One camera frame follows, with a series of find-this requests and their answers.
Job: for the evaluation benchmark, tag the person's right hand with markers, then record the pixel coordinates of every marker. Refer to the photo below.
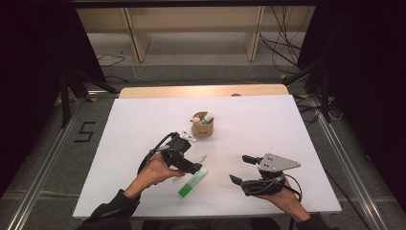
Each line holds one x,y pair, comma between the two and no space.
288,201

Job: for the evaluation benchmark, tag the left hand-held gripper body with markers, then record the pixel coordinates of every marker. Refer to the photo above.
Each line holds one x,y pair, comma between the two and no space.
175,150

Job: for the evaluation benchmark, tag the black frame bar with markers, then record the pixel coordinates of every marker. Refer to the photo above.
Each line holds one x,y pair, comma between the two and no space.
191,3

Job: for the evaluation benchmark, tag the beige wooden shelf unit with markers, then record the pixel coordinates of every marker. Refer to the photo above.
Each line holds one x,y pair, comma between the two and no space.
140,41

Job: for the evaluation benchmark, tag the black tripod stand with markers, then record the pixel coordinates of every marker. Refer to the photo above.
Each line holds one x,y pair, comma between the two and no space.
65,105
325,96

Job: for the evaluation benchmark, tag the person's left hand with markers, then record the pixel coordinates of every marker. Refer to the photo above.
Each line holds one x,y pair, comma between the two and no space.
156,172

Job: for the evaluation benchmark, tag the green highlighter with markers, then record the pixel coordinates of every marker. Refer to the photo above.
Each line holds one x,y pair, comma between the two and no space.
192,183

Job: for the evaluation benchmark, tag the aluminium floor rail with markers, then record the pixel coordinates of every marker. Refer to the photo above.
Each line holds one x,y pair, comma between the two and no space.
344,156
41,169

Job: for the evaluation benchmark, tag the yellow floor tape piece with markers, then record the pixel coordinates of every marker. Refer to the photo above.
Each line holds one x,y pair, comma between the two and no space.
282,77
92,99
303,96

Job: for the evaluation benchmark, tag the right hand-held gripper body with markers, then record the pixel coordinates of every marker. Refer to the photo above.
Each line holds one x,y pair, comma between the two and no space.
277,163

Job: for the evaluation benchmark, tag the dark curtain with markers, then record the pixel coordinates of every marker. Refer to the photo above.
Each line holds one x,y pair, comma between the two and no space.
32,64
367,64

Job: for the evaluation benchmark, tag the tan bear pen holder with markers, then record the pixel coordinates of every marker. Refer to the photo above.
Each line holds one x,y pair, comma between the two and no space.
202,130

